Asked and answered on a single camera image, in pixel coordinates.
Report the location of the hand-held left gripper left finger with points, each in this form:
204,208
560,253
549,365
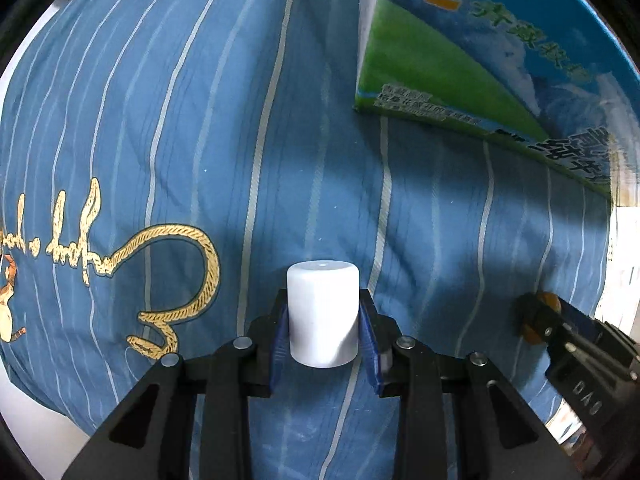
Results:
280,345

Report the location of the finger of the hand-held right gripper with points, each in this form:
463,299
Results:
537,317
577,314

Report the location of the printed cardboard box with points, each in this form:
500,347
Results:
450,35

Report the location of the small white cylindrical bottle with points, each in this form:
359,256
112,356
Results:
322,310

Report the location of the brown walnut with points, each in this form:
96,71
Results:
549,301

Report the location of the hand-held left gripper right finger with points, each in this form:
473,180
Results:
367,340

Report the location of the blue striped blanket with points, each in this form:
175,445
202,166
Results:
175,135

